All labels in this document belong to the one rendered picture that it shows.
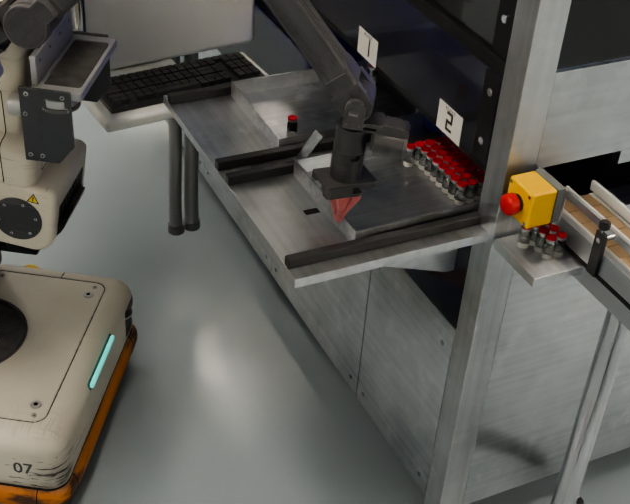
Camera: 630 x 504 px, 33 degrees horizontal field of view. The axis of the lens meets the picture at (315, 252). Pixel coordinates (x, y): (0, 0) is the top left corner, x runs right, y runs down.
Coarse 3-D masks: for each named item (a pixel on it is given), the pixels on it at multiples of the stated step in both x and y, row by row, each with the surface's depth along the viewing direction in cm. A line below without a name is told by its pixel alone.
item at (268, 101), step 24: (288, 72) 242; (312, 72) 244; (240, 96) 233; (264, 96) 239; (288, 96) 240; (312, 96) 240; (384, 96) 242; (264, 120) 224; (312, 120) 232; (336, 120) 232; (408, 120) 230; (288, 144) 220
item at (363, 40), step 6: (360, 30) 232; (360, 36) 233; (366, 36) 230; (360, 42) 233; (366, 42) 231; (372, 42) 228; (360, 48) 234; (366, 48) 231; (372, 48) 229; (366, 54) 232; (372, 54) 229; (372, 60) 230
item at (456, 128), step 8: (440, 104) 208; (440, 112) 209; (440, 120) 209; (456, 120) 204; (440, 128) 210; (448, 128) 207; (456, 128) 205; (448, 136) 208; (456, 136) 205; (456, 144) 206
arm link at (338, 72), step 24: (264, 0) 174; (288, 0) 173; (288, 24) 175; (312, 24) 175; (312, 48) 177; (336, 48) 178; (336, 72) 178; (360, 72) 182; (336, 96) 181; (360, 96) 180
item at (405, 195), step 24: (312, 168) 215; (384, 168) 218; (408, 168) 218; (312, 192) 208; (384, 192) 211; (408, 192) 211; (432, 192) 212; (360, 216) 204; (384, 216) 204; (408, 216) 205; (432, 216) 201
